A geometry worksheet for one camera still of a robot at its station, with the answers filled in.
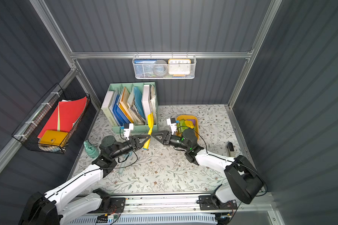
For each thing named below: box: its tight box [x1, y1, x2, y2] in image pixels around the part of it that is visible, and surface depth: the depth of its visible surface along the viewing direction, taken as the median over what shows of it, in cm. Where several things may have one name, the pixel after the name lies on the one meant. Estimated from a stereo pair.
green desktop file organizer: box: [101, 82, 159, 134], surface depth 95 cm
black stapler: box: [226, 142, 236, 158], surface depth 92 cm
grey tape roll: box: [153, 59, 168, 77], surface depth 89 cm
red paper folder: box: [37, 96, 87, 139], surface depth 76 cm
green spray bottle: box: [83, 139, 100, 159], surface depth 89 cm
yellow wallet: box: [38, 129, 70, 146], surface depth 65 cm
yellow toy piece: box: [142, 112, 154, 150], surface depth 73 cm
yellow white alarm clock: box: [168, 58, 192, 75], surface depth 90 cm
